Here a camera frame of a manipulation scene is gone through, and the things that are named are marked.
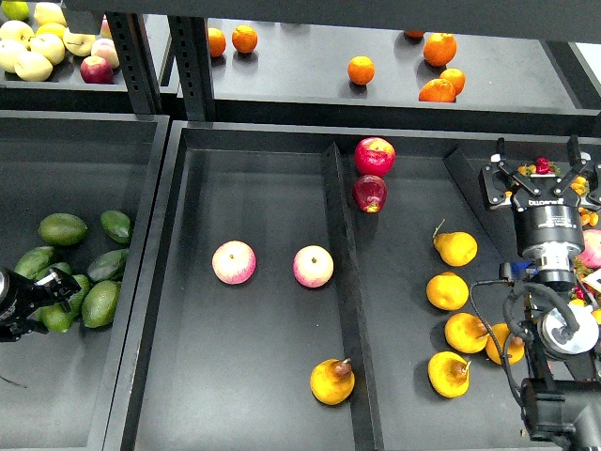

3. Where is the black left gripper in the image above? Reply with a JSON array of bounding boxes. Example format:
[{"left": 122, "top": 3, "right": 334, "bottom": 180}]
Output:
[{"left": 0, "top": 268, "right": 81, "bottom": 342}]

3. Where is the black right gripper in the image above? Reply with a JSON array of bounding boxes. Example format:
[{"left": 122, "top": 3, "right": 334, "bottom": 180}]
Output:
[{"left": 479, "top": 135, "right": 600, "bottom": 289}]

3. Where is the yellow pear with brown top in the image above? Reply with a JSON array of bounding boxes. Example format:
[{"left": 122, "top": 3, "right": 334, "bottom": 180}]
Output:
[{"left": 310, "top": 358, "right": 355, "bottom": 406}]

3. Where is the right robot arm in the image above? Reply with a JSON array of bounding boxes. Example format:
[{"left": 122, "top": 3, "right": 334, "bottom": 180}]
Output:
[{"left": 479, "top": 136, "right": 600, "bottom": 450}]

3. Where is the yellow pear upper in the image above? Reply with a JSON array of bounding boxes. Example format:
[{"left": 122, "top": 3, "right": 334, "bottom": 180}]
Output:
[{"left": 432, "top": 220, "right": 478, "bottom": 267}]

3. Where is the dark green avocado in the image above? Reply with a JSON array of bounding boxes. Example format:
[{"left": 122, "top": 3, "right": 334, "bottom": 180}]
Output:
[{"left": 100, "top": 210, "right": 132, "bottom": 244}]

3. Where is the yellow pear right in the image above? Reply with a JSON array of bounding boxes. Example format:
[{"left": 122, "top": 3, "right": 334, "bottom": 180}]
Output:
[{"left": 485, "top": 323, "right": 525, "bottom": 365}]

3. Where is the red cherry tomato cluster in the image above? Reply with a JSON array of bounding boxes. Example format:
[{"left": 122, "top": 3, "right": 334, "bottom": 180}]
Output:
[{"left": 535, "top": 157, "right": 561, "bottom": 175}]

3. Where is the yellow tomato cluster left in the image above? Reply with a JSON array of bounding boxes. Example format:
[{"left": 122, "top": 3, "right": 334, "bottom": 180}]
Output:
[{"left": 517, "top": 164, "right": 537, "bottom": 177}]

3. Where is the orange cherry tomato cluster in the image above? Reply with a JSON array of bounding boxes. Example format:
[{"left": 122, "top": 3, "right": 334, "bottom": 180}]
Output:
[{"left": 578, "top": 207, "right": 600, "bottom": 227}]

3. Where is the pink apple far right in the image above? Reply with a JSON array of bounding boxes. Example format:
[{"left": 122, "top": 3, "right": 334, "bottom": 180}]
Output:
[{"left": 578, "top": 229, "right": 601, "bottom": 269}]

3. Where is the pink apple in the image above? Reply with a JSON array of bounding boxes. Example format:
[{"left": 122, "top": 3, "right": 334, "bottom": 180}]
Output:
[
  {"left": 211, "top": 241, "right": 256, "bottom": 285},
  {"left": 578, "top": 229, "right": 601, "bottom": 269},
  {"left": 292, "top": 245, "right": 334, "bottom": 288}
]

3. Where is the orange behind front right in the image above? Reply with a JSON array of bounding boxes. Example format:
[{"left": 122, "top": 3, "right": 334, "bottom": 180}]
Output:
[{"left": 439, "top": 68, "right": 466, "bottom": 96}]

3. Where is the orange front right shelf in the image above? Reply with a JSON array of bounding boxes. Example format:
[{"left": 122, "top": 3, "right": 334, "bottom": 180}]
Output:
[{"left": 418, "top": 78, "right": 456, "bottom": 102}]

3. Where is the orange shelf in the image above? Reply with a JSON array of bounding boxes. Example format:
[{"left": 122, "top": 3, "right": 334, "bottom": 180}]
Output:
[
  {"left": 347, "top": 55, "right": 376, "bottom": 86},
  {"left": 231, "top": 24, "right": 258, "bottom": 54},
  {"left": 423, "top": 33, "right": 457, "bottom": 67},
  {"left": 418, "top": 78, "right": 456, "bottom": 102}
]

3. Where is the orange top right shelf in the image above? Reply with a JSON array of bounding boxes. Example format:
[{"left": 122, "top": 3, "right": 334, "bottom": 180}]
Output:
[{"left": 423, "top": 33, "right": 457, "bottom": 67}]

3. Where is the bright red apple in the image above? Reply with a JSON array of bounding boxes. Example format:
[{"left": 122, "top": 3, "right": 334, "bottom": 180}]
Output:
[{"left": 354, "top": 137, "right": 396, "bottom": 178}]

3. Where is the dark red apple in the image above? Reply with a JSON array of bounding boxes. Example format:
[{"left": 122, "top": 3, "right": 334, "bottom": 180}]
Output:
[{"left": 352, "top": 175, "right": 388, "bottom": 213}]

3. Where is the pink apple left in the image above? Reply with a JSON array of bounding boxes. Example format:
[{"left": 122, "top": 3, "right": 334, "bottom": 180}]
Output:
[{"left": 211, "top": 241, "right": 256, "bottom": 285}]

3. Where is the orange centre shelf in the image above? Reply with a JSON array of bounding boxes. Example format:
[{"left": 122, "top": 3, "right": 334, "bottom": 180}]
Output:
[{"left": 347, "top": 55, "right": 376, "bottom": 86}]

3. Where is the pale yellow apple front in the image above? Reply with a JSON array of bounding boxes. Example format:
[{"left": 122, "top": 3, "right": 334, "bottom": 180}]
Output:
[{"left": 14, "top": 51, "right": 53, "bottom": 82}]

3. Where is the red apple on shelf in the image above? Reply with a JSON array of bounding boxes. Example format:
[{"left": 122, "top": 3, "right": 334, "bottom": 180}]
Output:
[{"left": 80, "top": 55, "right": 114, "bottom": 85}]

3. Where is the black centre divider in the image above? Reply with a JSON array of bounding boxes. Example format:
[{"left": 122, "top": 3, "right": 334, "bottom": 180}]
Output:
[{"left": 321, "top": 143, "right": 384, "bottom": 450}]

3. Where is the orange left shelf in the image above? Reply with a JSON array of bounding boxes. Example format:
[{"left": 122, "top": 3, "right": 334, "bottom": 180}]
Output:
[{"left": 231, "top": 24, "right": 258, "bottom": 54}]

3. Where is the black shelf post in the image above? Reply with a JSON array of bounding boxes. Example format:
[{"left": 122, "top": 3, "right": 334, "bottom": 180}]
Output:
[{"left": 167, "top": 16, "right": 217, "bottom": 122}]

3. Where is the orange beside post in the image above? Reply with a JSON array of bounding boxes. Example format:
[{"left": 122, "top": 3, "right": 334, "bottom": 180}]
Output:
[{"left": 208, "top": 27, "right": 226, "bottom": 58}]

